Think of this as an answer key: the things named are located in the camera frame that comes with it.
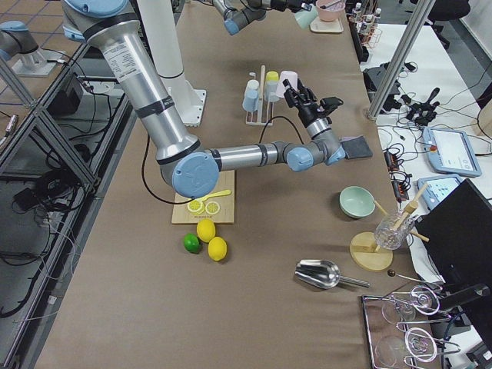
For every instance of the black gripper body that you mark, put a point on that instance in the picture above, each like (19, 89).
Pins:
(309, 113)
(285, 5)

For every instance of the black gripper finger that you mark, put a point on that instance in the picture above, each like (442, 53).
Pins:
(290, 94)

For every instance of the green plastic cup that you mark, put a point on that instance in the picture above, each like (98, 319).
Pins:
(305, 17)

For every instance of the pink plastic cup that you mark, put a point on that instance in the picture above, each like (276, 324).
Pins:
(292, 76)

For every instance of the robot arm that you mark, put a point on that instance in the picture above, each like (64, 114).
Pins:
(235, 19)
(139, 41)

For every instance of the grey plastic cup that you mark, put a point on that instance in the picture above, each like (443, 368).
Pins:
(270, 91)

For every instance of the yellow plastic cup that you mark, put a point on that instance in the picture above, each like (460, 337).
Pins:
(271, 76)

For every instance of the white plastic cup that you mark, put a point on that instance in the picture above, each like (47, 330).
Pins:
(252, 85)

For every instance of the light blue plastic cup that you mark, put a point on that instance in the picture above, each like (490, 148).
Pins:
(250, 101)

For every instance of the glass cup on stand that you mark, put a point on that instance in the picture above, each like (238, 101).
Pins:
(388, 236)

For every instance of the cream plastic serving tray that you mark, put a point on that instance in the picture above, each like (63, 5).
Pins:
(322, 27)

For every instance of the pink bowl with ice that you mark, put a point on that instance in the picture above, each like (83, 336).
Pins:
(329, 11)

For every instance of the folded grey cloth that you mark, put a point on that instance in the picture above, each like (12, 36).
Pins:
(356, 147)

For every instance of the mint green bowl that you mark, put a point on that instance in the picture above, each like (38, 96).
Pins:
(356, 202)

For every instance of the yellow plastic knife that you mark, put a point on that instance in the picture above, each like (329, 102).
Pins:
(216, 194)

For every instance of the wooden cutting board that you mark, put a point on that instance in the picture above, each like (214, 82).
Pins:
(181, 215)

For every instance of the lemon slice upper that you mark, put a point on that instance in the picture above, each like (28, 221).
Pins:
(212, 207)

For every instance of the blue teach pendant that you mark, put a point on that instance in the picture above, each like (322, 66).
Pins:
(450, 151)
(438, 188)

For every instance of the wooden mug tree stand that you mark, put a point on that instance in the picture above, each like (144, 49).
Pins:
(364, 250)

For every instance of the whole yellow lemon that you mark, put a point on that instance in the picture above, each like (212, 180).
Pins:
(206, 230)

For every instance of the metal scoop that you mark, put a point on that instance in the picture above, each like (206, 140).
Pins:
(324, 274)

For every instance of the green lime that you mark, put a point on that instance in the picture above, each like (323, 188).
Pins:
(191, 243)

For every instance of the black monitor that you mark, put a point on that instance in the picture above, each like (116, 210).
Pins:
(459, 232)

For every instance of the white wire cup holder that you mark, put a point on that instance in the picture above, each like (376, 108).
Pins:
(262, 114)

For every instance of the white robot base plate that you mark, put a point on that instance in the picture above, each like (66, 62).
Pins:
(193, 110)

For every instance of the aluminium frame post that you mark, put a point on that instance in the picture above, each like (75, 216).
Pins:
(411, 32)

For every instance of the metal wire glass rack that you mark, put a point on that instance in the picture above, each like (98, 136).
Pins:
(398, 332)

